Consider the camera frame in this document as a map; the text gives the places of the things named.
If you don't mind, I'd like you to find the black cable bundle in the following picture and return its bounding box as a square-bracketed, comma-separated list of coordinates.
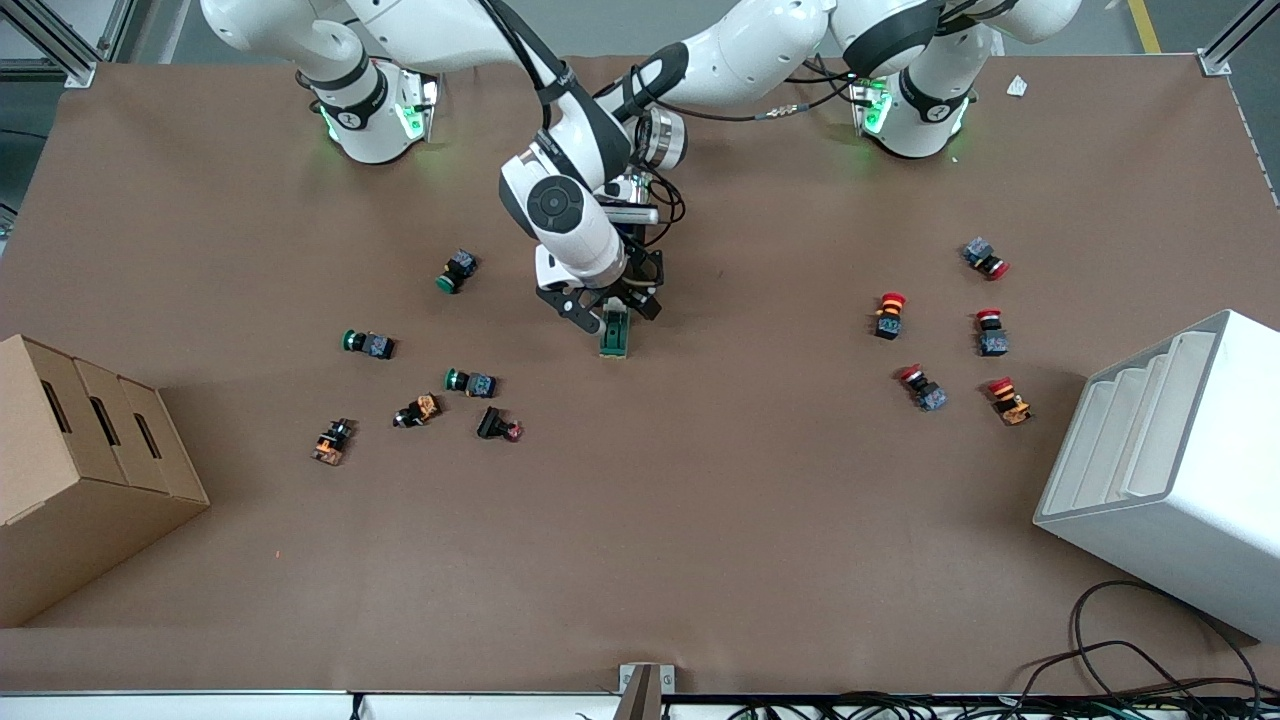
[730, 688, 1280, 720]

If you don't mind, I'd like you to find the black orange push button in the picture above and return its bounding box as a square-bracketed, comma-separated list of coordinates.
[311, 418, 356, 467]
[392, 393, 442, 430]

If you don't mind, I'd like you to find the white stepped rack box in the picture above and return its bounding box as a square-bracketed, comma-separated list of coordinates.
[1033, 309, 1280, 643]

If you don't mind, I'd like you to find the grey metal bracket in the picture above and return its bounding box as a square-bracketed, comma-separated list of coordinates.
[613, 662, 676, 720]

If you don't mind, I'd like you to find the brown cardboard box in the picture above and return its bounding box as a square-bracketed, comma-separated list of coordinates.
[0, 334, 211, 629]

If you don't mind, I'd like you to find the aluminium frame profile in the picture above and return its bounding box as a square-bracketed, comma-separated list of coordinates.
[1198, 0, 1280, 78]
[0, 0, 136, 89]

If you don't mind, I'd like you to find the black looped cable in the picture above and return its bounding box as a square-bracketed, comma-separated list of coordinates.
[1015, 580, 1269, 701]

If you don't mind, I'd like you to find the silver base connector bracket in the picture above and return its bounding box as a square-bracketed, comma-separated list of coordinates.
[398, 68, 443, 143]

